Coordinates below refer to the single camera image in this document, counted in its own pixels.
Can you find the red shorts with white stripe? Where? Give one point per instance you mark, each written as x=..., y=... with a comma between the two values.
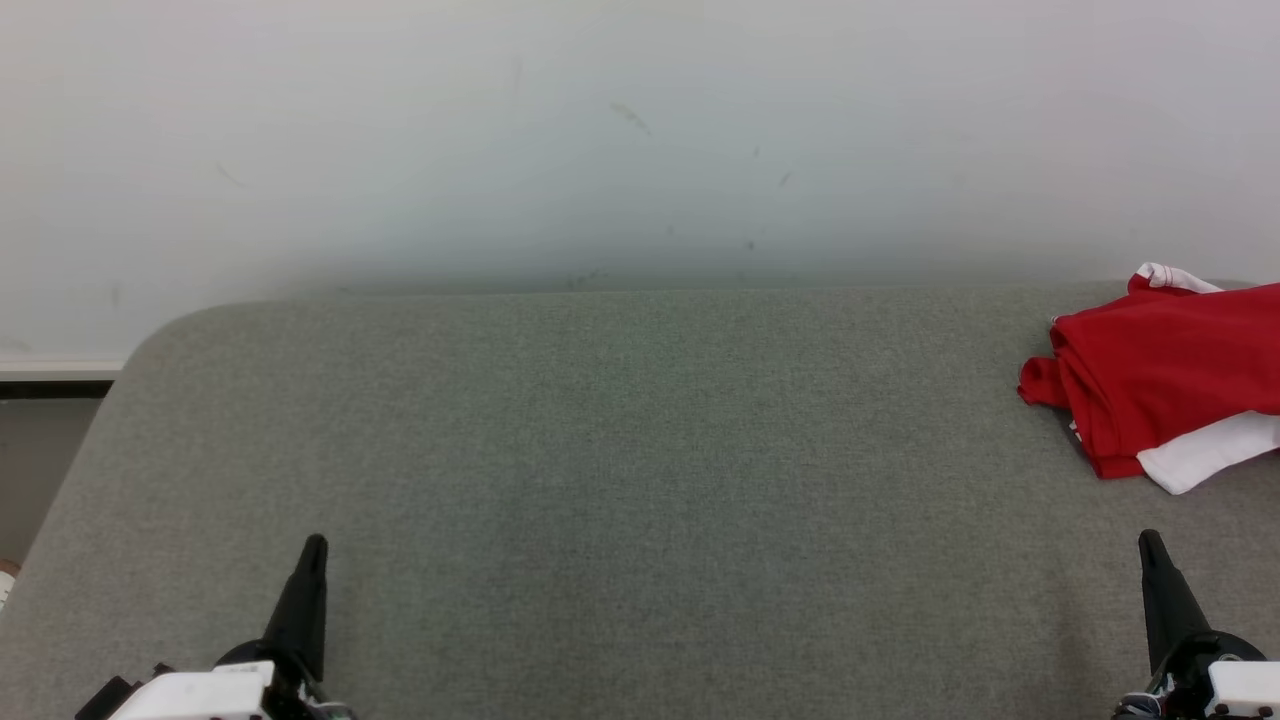
x=1165, y=275

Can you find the white wall baseboard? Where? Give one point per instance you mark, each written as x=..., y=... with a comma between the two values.
x=50, y=370

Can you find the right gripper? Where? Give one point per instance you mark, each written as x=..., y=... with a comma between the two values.
x=1235, y=690

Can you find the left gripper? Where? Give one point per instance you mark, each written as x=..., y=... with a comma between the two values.
x=200, y=695

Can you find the red jersey with white sleeves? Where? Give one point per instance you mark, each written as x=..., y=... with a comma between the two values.
x=1160, y=370

